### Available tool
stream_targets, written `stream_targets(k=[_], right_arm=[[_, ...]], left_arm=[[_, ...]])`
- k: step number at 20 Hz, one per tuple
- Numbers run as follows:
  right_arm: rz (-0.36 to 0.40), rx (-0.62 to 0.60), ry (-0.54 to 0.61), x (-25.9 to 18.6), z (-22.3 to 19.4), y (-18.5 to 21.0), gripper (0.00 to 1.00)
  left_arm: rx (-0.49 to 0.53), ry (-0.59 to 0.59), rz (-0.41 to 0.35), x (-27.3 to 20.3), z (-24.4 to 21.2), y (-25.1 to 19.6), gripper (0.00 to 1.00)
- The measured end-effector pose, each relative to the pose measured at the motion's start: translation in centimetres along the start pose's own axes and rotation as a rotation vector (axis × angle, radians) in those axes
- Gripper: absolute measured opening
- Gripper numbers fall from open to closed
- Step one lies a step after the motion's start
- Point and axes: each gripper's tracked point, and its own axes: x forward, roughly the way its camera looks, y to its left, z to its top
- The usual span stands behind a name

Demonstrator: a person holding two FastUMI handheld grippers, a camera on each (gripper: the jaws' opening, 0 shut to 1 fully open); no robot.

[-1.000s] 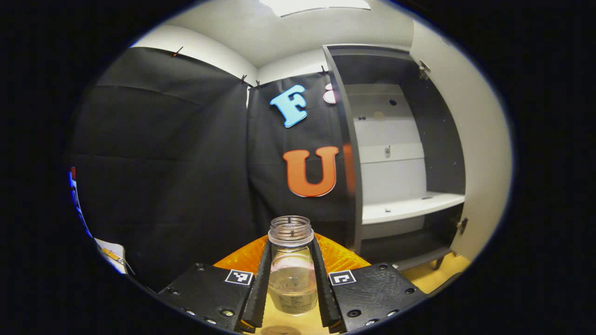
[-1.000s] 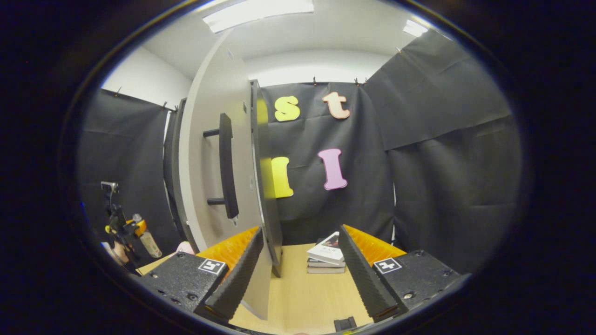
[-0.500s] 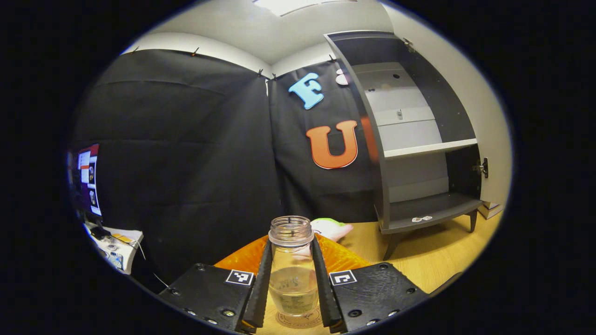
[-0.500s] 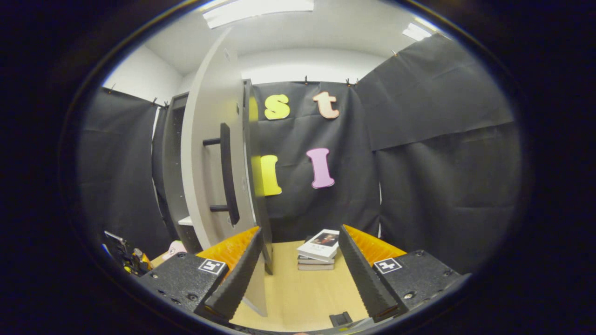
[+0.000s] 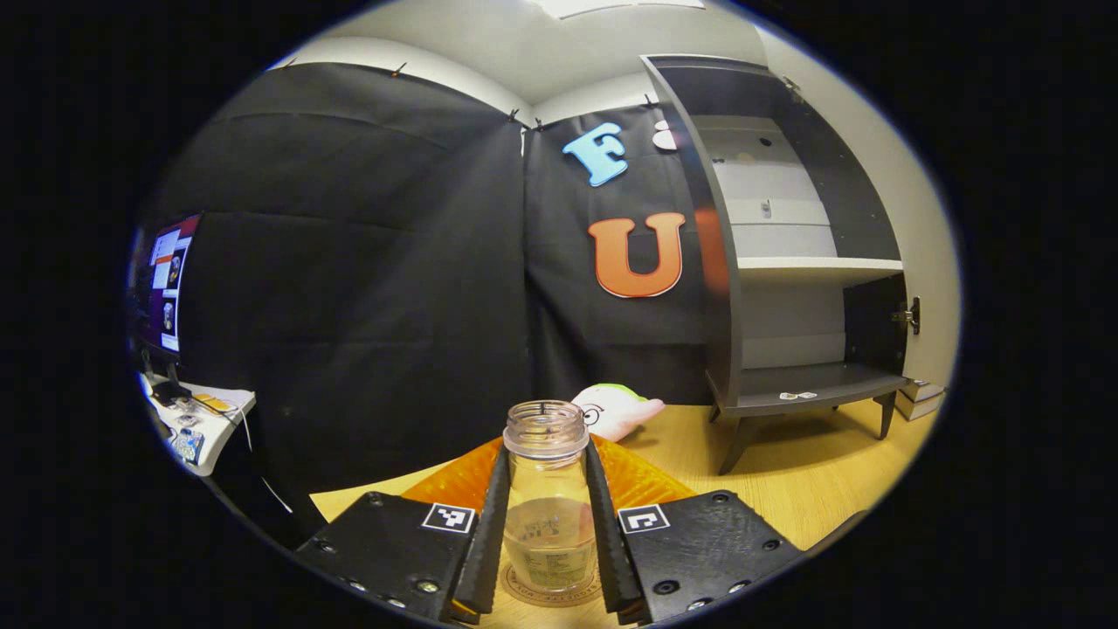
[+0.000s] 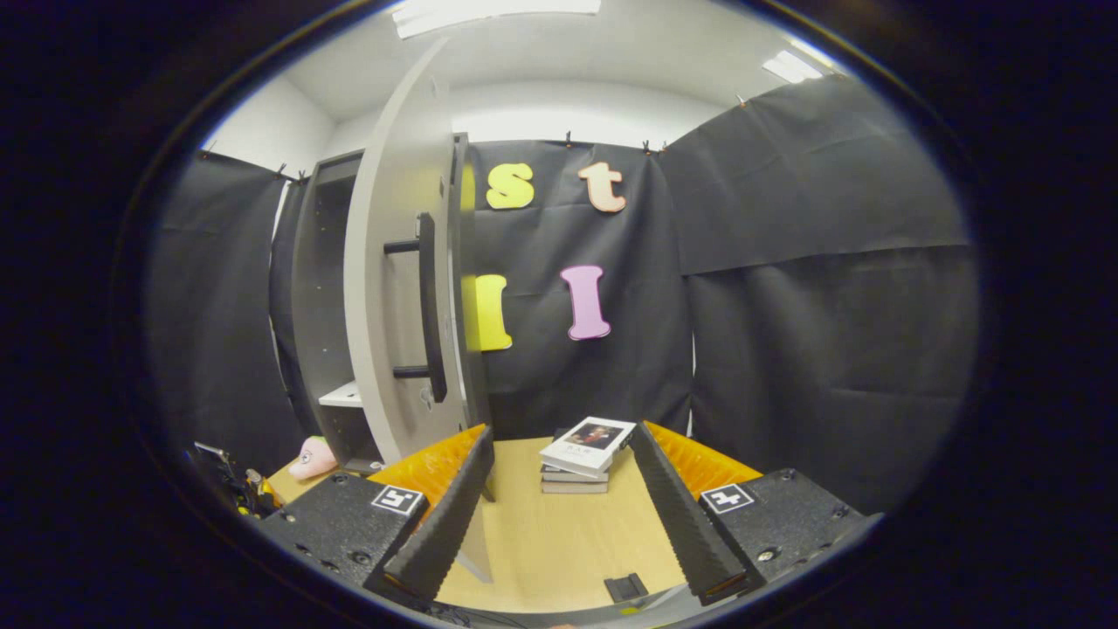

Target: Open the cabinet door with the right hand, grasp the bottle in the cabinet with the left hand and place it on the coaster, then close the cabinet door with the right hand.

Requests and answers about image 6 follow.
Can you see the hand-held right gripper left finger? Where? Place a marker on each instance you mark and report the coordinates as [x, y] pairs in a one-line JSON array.
[[441, 533]]

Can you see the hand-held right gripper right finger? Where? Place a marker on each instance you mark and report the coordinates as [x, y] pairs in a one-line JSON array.
[[681, 524]]

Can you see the dark grey cabinet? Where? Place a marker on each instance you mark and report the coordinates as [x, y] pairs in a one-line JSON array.
[[327, 288]]

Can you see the light grey cabinet door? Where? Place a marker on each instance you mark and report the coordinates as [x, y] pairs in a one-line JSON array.
[[384, 175]]

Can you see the pink plush toy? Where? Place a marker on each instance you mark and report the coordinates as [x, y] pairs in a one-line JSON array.
[[313, 459]]

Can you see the thin grey book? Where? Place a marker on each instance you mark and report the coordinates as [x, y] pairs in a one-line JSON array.
[[572, 488], [568, 477]]

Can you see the white picture cover book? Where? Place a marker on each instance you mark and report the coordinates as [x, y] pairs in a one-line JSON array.
[[581, 450]]

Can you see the black backdrop cloth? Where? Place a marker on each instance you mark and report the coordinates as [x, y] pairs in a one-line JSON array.
[[830, 306]]

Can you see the small ceiling light panel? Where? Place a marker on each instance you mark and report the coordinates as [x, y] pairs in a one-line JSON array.
[[790, 66]]

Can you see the long ceiling light panel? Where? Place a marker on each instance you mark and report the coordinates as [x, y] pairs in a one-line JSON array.
[[498, 16]]

